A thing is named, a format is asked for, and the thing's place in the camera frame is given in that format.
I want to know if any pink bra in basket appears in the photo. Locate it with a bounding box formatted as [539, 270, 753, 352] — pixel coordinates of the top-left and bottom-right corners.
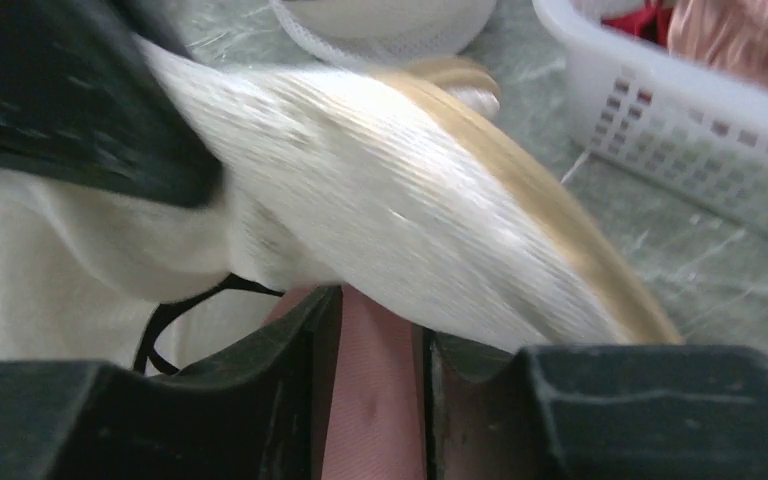
[666, 0, 768, 88]

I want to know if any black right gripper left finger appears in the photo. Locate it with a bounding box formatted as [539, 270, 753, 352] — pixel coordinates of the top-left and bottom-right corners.
[0, 287, 342, 480]

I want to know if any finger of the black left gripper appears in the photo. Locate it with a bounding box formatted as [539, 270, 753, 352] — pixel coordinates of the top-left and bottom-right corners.
[0, 0, 222, 208]

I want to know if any red bra in basket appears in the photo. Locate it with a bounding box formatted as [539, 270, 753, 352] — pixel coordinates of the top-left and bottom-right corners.
[601, 0, 674, 48]

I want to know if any blue-trimmed mesh laundry bag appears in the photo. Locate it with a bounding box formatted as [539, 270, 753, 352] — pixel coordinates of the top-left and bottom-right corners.
[269, 0, 497, 67]

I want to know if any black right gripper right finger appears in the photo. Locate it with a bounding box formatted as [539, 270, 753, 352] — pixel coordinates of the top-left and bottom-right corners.
[422, 331, 768, 480]

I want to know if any pink black-strapped bra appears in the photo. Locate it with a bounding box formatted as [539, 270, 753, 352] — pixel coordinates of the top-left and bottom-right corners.
[132, 272, 438, 480]

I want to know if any beige-trimmed mesh laundry bag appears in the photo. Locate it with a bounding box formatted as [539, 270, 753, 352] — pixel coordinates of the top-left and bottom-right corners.
[0, 41, 681, 361]

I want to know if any white plastic basket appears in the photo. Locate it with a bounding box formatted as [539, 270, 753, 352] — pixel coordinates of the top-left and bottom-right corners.
[534, 1, 768, 236]

